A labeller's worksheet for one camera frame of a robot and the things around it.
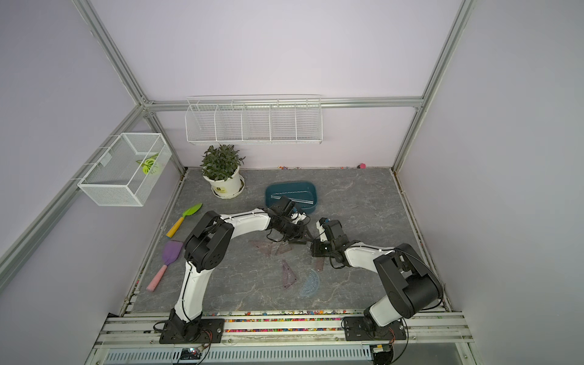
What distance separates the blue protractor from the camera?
2.72 ft

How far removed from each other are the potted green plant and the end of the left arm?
0.31 metres

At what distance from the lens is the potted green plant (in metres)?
0.98

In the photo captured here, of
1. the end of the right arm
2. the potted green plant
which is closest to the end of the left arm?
the end of the right arm

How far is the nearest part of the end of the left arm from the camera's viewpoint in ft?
2.70

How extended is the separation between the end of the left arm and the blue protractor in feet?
0.50
